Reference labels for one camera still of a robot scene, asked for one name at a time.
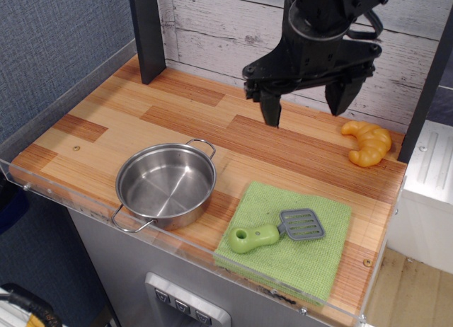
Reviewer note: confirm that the white aluminium side unit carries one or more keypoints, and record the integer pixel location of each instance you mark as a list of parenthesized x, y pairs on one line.
[(422, 225)]

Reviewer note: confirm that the dark right vertical post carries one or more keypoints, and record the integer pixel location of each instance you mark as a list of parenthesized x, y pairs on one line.
[(432, 81)]

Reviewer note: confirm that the clear acrylic guard rail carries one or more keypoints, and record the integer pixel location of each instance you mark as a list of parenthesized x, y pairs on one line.
[(71, 153)]

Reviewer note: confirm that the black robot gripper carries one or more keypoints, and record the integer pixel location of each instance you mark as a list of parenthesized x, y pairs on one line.
[(323, 43)]

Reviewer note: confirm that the green woven cloth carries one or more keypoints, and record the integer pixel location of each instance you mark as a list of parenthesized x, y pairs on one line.
[(303, 269)]

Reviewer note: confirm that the orange plastic croissant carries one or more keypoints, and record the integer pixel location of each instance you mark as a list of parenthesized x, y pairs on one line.
[(373, 142)]

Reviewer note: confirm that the yellow black object bottom left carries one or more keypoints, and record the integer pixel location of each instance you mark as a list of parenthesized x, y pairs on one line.
[(19, 307)]

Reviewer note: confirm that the green grey toy spatula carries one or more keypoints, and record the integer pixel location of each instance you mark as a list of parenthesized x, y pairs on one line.
[(298, 225)]

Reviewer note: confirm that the stainless steel pot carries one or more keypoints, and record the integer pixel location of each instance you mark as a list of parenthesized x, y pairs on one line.
[(167, 185)]

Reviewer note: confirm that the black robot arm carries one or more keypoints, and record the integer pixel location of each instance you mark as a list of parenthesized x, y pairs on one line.
[(326, 43)]

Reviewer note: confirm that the dark left vertical post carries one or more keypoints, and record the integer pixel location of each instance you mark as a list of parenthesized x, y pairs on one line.
[(148, 38)]

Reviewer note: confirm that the dark vertical post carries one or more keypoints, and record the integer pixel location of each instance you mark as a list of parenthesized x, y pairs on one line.
[(148, 38), (432, 81)]

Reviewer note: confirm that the silver dispenser button panel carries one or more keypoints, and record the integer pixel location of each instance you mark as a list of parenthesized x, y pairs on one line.
[(203, 312)]

